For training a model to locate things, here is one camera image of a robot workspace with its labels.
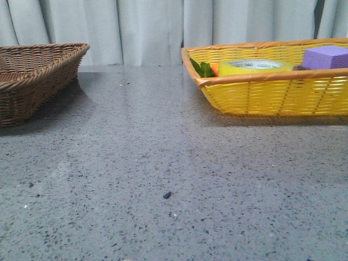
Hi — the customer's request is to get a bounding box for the white curtain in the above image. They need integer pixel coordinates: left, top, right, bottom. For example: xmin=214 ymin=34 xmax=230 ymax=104
xmin=1 ymin=1 xmax=347 ymax=66

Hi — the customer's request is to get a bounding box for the yellow tape roll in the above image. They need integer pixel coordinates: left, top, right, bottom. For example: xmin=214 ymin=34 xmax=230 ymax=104
xmin=218 ymin=58 xmax=294 ymax=76

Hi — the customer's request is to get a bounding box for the brown object in basket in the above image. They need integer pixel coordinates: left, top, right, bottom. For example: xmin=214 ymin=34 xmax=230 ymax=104
xmin=293 ymin=65 xmax=310 ymax=71

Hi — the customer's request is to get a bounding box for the yellow wicker basket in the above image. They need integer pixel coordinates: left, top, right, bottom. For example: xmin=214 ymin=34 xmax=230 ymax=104
xmin=181 ymin=38 xmax=347 ymax=116

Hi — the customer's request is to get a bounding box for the orange toy carrot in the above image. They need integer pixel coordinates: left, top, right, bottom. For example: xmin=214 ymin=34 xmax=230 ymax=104
xmin=190 ymin=58 xmax=219 ymax=78

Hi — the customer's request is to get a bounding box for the purple foam block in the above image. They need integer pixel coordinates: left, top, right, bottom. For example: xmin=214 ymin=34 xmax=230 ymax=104
xmin=302 ymin=46 xmax=347 ymax=70

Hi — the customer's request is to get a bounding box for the brown wicker basket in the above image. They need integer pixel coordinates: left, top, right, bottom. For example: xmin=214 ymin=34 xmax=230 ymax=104
xmin=1 ymin=43 xmax=90 ymax=127

